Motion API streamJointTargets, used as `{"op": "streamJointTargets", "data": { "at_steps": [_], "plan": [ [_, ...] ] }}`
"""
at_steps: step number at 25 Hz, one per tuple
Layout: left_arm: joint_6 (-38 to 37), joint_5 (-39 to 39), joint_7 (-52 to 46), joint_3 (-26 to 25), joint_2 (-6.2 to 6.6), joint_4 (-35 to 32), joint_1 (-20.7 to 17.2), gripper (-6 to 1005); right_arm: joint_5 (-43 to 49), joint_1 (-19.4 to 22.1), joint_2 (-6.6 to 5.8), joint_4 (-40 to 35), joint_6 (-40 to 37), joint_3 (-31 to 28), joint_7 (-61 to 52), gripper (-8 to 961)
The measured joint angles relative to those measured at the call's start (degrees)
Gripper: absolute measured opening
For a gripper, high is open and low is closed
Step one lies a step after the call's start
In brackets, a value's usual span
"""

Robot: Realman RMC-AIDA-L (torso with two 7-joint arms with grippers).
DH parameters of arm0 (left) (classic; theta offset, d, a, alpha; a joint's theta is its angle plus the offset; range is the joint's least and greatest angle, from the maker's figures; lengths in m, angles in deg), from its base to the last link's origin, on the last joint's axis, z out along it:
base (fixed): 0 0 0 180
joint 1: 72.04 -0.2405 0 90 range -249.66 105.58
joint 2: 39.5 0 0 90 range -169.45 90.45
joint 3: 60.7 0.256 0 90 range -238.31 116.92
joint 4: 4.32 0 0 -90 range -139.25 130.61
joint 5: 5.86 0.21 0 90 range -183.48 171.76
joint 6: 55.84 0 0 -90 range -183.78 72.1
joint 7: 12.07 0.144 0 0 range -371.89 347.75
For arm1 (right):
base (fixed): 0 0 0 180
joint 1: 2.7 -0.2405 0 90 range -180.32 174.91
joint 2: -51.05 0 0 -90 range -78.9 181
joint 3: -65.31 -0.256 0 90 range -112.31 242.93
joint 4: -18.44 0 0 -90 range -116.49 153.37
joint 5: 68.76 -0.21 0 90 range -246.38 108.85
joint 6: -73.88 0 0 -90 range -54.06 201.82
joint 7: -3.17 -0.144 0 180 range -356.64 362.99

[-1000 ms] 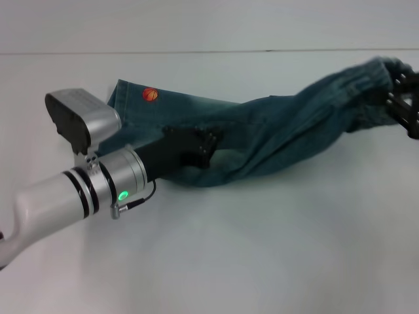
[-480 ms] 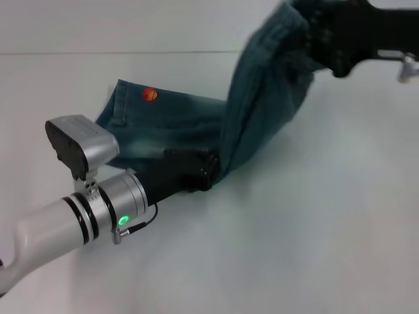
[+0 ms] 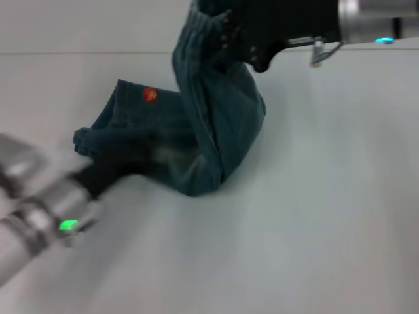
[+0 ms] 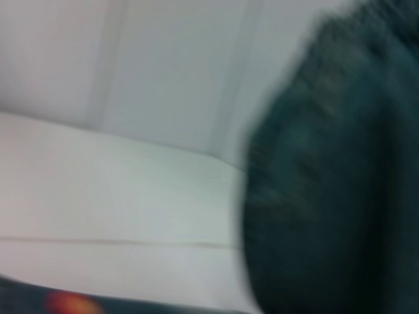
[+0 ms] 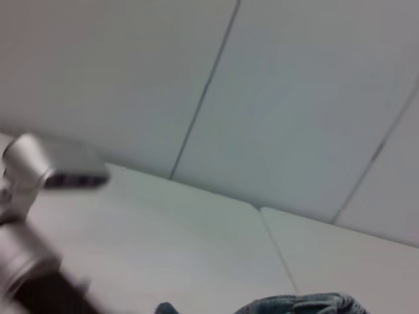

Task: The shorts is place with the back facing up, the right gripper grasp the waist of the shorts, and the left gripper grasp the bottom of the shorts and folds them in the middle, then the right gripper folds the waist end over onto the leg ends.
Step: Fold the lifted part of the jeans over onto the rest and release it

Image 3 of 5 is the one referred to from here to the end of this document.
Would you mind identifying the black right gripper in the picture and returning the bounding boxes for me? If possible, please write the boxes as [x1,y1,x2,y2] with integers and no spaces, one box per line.
[212,0,344,73]

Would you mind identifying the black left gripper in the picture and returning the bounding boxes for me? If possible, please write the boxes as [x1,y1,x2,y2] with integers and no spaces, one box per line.
[74,146,158,201]

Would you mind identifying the blue denim shorts with print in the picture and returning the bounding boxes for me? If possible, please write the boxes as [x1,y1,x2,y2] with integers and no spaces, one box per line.
[72,0,267,198]

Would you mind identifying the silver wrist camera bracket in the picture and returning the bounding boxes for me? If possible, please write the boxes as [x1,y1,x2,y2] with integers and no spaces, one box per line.
[287,35,345,69]

